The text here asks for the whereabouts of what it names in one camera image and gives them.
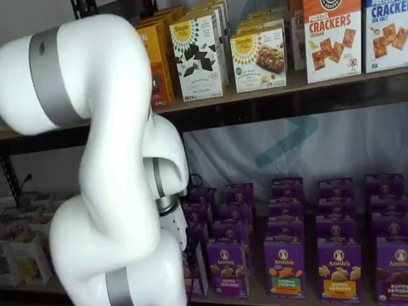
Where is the purple Annie's box pink label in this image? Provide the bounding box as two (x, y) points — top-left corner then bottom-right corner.
(187, 222), (210, 246)
(182, 203), (214, 226)
(183, 242), (210, 298)
(190, 187), (218, 208)

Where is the Pretzel Crackers sea salt box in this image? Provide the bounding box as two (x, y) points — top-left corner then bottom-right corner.
(365, 0), (408, 74)

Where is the dark red cracker box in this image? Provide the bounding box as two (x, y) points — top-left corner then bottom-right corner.
(288, 0), (307, 71)

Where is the purple Annie's box orange label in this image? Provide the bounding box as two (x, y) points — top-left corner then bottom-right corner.
(317, 197), (357, 219)
(317, 244), (363, 303)
(317, 178), (354, 200)
(315, 216), (358, 245)

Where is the Simple Mills yellow bar box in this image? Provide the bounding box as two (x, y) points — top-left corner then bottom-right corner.
(229, 27), (288, 94)
(235, 11), (286, 34)

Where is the Simple Mills dark cracker box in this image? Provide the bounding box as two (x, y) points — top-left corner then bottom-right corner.
(168, 15), (229, 103)
(168, 0), (231, 87)

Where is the purple Annie's box green label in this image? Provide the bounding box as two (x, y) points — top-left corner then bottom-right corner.
(263, 240), (307, 300)
(272, 177), (303, 201)
(268, 199), (304, 221)
(266, 219), (305, 243)

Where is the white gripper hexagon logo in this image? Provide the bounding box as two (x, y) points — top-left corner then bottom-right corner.
(159, 203), (189, 254)

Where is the white backdrop sheet teal logo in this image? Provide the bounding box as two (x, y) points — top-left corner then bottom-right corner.
(181, 101), (408, 230)

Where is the Pretzel Crackers cheddar box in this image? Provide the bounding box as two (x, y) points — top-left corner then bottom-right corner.
(302, 0), (363, 85)

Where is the orange cracker box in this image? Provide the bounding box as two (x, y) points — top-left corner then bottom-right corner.
(136, 4), (187, 29)
(135, 22), (176, 108)

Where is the purple Annie's box brown label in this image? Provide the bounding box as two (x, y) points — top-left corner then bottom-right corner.
(369, 194), (407, 214)
(365, 173), (405, 197)
(371, 212), (408, 239)
(375, 237), (408, 304)

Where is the white Organic Pantry box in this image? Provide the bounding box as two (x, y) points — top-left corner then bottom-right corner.
(11, 234), (54, 285)
(0, 238), (25, 288)

